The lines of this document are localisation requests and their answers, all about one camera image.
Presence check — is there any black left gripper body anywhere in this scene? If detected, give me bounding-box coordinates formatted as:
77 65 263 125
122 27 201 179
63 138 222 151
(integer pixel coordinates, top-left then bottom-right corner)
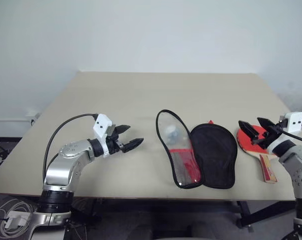
106 124 124 155

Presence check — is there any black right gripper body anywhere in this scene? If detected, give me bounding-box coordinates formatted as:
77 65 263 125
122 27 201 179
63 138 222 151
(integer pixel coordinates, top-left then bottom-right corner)
251 122 288 154

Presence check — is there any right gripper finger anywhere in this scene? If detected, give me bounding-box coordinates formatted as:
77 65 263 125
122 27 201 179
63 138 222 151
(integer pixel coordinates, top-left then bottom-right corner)
256 116 276 134
238 120 258 145

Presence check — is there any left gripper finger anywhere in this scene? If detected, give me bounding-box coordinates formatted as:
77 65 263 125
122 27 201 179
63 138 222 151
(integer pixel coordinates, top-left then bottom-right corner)
121 137 145 154
115 123 131 137

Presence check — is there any red table tennis paddle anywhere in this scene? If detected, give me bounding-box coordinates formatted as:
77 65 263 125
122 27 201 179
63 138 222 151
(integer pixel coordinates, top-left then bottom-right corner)
236 123 279 185

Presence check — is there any black and red paddle case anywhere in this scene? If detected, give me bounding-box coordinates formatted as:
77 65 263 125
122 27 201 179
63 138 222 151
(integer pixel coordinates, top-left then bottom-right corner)
155 109 239 190

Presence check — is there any white power adapter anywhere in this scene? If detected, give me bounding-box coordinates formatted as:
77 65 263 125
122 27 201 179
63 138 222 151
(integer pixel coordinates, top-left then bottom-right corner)
4 210 32 230

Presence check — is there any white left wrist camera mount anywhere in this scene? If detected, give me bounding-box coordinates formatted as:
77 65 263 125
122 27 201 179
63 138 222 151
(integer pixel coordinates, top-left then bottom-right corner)
92 113 117 159

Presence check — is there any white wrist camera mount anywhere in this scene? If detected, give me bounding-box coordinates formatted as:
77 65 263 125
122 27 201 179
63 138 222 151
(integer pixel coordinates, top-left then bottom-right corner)
278 111 302 134
92 113 117 159

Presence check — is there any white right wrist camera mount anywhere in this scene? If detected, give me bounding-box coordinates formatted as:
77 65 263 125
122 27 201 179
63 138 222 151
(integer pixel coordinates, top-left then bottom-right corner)
278 111 302 134

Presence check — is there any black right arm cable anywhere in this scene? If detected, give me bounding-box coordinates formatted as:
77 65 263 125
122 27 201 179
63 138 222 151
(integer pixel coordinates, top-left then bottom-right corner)
275 119 302 146

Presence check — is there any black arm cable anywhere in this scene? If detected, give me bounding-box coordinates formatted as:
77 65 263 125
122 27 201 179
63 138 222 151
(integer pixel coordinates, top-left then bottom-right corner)
275 119 302 146
42 113 99 185

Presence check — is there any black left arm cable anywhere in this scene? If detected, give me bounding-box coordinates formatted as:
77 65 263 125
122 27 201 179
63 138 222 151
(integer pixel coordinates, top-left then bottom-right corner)
42 113 99 185

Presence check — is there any white wall socket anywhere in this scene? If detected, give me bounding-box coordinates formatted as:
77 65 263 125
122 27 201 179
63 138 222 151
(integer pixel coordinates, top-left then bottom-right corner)
25 109 42 125

